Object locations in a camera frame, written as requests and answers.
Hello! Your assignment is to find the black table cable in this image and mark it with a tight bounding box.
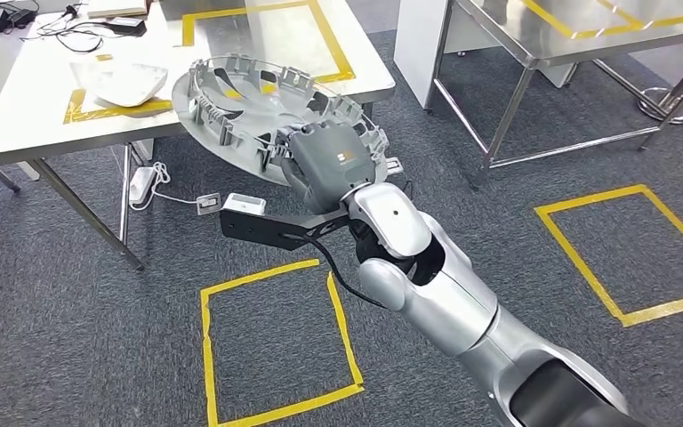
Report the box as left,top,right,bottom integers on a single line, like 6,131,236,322
23,3,142,55

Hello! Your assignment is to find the black power adapter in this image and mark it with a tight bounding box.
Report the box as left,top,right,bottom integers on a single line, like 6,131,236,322
0,6,37,32

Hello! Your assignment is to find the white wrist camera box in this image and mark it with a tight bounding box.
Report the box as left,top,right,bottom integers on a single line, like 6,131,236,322
222,192,268,217

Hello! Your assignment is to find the silver plastic wheel cover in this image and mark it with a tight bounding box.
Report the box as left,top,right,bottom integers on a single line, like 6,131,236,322
172,52,391,189

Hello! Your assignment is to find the chrome round base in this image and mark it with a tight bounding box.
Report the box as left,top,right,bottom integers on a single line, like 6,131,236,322
636,86,683,126

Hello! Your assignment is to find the white plastic part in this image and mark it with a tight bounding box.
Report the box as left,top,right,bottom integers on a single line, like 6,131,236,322
70,59,169,109

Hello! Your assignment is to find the black flat device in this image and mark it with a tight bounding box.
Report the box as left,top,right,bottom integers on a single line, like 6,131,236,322
104,16,149,38

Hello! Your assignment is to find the black camera cable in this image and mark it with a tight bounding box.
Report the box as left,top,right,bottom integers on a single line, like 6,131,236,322
306,235,388,311

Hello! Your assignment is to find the white flat box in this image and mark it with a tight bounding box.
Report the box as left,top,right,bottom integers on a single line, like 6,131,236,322
84,0,149,19

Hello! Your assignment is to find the white power strip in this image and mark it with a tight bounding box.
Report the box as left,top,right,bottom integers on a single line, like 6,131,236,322
128,166,158,207

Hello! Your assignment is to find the white floor cable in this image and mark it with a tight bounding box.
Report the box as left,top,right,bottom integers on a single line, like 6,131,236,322
141,162,201,212

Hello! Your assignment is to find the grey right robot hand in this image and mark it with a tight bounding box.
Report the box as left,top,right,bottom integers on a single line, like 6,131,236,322
280,119,378,214

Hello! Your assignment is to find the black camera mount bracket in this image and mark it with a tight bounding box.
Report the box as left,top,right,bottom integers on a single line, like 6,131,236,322
219,208,353,253

